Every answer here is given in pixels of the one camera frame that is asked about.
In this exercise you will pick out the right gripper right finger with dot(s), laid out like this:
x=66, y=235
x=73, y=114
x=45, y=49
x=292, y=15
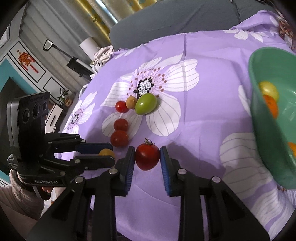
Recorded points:
x=170, y=167

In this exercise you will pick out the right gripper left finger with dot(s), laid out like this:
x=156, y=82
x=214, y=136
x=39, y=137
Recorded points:
x=125, y=167

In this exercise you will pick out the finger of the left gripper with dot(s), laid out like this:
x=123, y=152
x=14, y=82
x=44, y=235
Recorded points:
x=93, y=148
x=94, y=162

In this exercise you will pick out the red cherry tomato with stem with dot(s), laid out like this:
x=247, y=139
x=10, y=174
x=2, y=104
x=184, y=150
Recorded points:
x=147, y=155

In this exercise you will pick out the large green tomato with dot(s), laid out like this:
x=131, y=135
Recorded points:
x=269, y=89

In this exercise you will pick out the orange mandarin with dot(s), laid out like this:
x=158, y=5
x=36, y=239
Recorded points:
x=292, y=147
x=272, y=105

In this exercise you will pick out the pink sleeved left forearm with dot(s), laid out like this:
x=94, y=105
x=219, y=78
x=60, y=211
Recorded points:
x=21, y=206

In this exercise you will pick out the left hand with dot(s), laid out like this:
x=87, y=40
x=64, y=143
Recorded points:
x=47, y=189

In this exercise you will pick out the red cherry tomato centre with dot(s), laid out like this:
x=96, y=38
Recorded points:
x=119, y=139

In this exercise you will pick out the red cherry tomato upper middle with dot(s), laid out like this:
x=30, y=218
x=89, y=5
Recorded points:
x=121, y=124

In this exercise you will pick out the white cabinet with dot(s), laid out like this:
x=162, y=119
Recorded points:
x=52, y=118

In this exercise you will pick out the red cherry tomato far left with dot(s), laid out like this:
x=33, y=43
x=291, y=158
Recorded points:
x=121, y=107

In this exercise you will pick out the small potted plant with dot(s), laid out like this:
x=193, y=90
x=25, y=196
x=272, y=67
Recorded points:
x=64, y=98

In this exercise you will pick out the green tomato by flower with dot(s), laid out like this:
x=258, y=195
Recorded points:
x=146, y=104

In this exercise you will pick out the purple floral tablecloth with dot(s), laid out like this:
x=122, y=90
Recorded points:
x=203, y=113

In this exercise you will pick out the black phone tripod stand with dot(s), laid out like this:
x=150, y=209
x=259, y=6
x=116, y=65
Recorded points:
x=75, y=64

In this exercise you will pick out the white knitted cloth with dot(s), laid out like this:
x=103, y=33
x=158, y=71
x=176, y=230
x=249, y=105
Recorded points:
x=101, y=58

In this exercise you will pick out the white paper roll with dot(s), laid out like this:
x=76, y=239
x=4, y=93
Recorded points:
x=89, y=47

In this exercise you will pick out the red chinese knot decoration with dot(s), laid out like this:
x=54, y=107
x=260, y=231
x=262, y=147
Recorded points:
x=26, y=60

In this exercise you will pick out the gold patterned curtain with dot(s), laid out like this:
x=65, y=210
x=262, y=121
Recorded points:
x=105, y=14

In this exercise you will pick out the grey sofa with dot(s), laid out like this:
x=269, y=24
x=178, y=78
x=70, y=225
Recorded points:
x=166, y=18

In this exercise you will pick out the snack jar with label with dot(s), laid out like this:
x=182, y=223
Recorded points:
x=287, y=34

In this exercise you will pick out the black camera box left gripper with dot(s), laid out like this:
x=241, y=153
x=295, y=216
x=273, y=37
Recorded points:
x=26, y=118

